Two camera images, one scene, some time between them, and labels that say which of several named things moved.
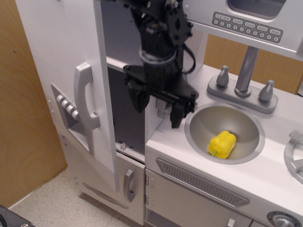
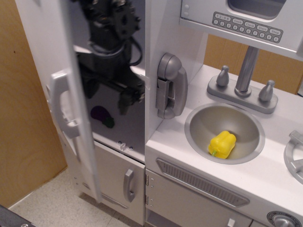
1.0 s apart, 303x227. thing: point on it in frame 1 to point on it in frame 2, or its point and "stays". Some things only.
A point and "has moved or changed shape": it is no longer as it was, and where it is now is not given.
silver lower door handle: x=129 y=195 stays
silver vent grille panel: x=202 y=184 stays
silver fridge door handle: x=84 y=74 to x=70 y=128
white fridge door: x=70 y=37 has moved or changed shape
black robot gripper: x=164 y=80 to x=116 y=69
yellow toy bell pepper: x=222 y=144 stays
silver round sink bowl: x=225 y=133 stays
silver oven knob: x=280 y=219 stays
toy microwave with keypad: x=277 y=23 stays
